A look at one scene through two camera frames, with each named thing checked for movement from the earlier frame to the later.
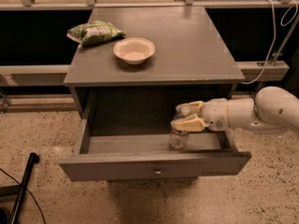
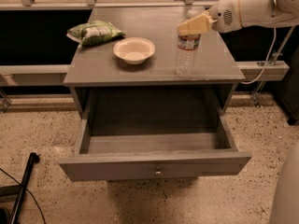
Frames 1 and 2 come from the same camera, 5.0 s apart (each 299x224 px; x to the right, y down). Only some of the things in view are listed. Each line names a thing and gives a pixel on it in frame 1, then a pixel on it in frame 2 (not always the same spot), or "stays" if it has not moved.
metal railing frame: [56, 76] stays
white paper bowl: [134, 50] stays
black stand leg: [19, 190] stays
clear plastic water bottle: [177, 138] -> [187, 50]
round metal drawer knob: [158, 173] stays
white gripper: [216, 113] -> [224, 17]
